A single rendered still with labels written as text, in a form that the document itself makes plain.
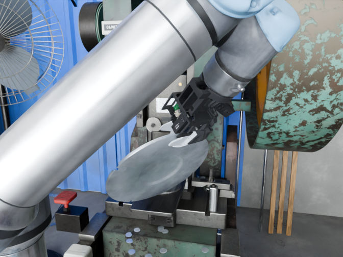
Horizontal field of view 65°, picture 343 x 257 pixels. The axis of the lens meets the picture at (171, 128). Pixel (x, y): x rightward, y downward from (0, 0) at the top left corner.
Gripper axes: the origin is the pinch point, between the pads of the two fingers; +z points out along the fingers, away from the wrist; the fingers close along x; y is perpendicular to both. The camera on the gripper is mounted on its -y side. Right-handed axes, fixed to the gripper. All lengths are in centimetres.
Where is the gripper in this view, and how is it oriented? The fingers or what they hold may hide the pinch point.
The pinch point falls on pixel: (176, 139)
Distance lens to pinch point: 62.8
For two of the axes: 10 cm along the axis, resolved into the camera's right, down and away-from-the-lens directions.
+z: -4.4, 5.5, 7.1
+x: 4.4, 8.2, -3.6
